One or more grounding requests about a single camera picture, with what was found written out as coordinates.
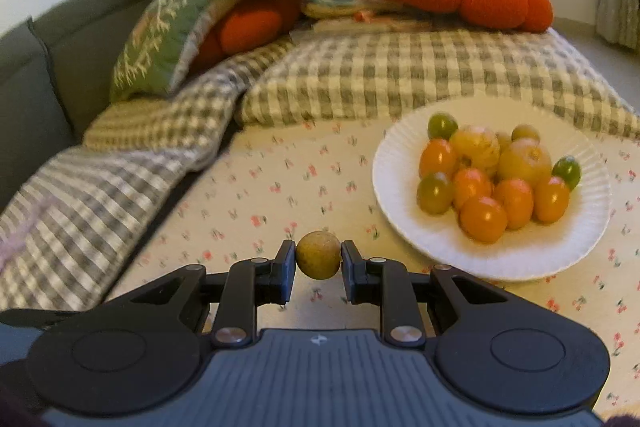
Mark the pale yellow striped fruit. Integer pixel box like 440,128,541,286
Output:
448,125,501,172

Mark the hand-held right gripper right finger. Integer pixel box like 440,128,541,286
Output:
341,239,506,348

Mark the large yellow round fruit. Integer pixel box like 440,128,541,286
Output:
496,138,552,188

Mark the olive green tomato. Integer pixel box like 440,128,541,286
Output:
416,172,455,215

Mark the orange red round cushion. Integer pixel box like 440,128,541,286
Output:
187,0,302,78

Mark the orange tomato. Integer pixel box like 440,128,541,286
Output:
532,176,571,224
459,196,508,244
492,178,535,230
419,138,458,180
451,167,493,210

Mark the cherry print cloth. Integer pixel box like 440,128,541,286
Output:
102,99,640,423

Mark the green embroidered cushion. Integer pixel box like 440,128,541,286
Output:
109,0,236,102

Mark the grey checked quilted cover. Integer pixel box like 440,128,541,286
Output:
0,72,251,313
235,27,640,138
82,32,298,148

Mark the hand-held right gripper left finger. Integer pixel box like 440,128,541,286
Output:
130,239,297,348

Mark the white ribbed plate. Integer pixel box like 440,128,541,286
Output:
372,99,612,282

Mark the green sofa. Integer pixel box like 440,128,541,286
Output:
0,0,166,212

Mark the small olive yellow fruit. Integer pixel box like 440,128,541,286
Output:
295,230,342,280
511,123,542,144

